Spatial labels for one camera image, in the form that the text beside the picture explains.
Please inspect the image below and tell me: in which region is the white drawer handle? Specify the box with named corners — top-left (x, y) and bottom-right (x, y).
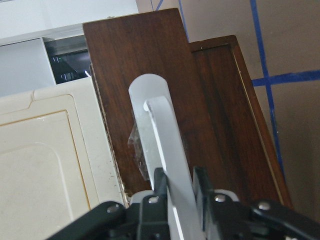
top-left (128, 73), bottom-right (205, 240)

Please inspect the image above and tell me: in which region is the cream plastic storage box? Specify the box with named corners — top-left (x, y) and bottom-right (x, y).
top-left (0, 78), bottom-right (125, 240)

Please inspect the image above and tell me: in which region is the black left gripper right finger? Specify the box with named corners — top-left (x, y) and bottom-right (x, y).
top-left (193, 166), bottom-right (320, 240)

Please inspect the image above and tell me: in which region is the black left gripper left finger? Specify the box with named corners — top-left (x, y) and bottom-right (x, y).
top-left (50, 168), bottom-right (170, 240)

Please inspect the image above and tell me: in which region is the dark wooden drawer cabinet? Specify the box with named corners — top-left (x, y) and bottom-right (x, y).
top-left (83, 8), bottom-right (292, 207)

